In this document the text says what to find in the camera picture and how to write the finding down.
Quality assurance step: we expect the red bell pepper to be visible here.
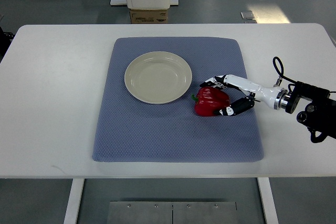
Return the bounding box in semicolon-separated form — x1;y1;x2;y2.
192;87;230;116

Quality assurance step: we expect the white left table leg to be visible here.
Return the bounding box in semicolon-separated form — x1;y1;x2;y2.
64;178;85;224

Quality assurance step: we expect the white table leg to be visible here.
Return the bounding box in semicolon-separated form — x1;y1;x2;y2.
64;178;85;224
257;177;279;224

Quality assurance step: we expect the black object at left edge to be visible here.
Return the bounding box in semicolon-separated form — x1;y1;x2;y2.
0;27;15;61

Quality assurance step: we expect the blue textured mat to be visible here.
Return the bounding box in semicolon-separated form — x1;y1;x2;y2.
92;37;264;163

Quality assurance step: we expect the white right table leg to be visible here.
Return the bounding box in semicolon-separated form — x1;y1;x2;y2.
257;177;279;224

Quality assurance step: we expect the cream round plate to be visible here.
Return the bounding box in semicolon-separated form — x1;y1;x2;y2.
124;51;192;104

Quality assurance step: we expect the grey metal base plate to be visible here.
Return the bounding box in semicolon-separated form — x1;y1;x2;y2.
107;201;238;223

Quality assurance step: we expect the grey floor outlet plate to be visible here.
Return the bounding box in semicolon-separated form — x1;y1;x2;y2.
240;10;255;20

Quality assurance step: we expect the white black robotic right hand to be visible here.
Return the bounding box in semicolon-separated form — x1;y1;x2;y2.
200;74;289;116

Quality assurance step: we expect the brown cardboard box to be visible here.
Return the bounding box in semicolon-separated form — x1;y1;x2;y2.
130;9;168;24

